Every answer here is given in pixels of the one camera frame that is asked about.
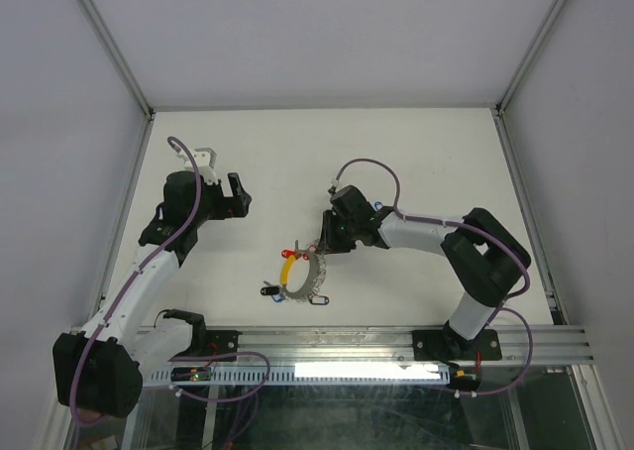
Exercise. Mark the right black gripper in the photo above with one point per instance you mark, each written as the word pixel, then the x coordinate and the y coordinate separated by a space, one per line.
pixel 328 243

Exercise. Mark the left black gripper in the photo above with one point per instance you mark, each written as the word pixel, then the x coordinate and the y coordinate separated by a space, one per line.
pixel 228 206

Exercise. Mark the large keyring with yellow grip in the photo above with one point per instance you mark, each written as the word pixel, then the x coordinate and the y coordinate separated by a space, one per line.
pixel 301 276

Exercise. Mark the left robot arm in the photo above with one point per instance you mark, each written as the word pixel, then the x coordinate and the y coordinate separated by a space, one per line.
pixel 102 368

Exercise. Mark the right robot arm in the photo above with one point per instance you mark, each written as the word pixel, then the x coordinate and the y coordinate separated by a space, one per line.
pixel 486 259

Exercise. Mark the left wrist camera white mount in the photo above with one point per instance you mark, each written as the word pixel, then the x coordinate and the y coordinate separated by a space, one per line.
pixel 198 166

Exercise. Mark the aluminium mounting rail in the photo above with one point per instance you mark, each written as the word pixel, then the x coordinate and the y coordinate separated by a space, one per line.
pixel 548 345

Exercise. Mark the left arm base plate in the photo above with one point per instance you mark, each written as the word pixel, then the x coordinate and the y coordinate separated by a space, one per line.
pixel 216 342

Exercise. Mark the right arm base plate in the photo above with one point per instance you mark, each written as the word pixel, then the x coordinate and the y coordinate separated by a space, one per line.
pixel 440 344

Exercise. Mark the slotted white cable duct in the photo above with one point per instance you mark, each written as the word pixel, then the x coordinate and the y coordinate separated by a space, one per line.
pixel 304 374

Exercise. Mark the left aluminium frame post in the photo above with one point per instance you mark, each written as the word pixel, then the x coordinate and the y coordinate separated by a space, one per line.
pixel 105 37

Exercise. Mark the aluminium frame post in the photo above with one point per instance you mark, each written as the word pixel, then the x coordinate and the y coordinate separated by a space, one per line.
pixel 105 37
pixel 529 58

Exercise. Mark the right aluminium frame post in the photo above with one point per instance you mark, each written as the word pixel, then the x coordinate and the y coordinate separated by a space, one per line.
pixel 529 58

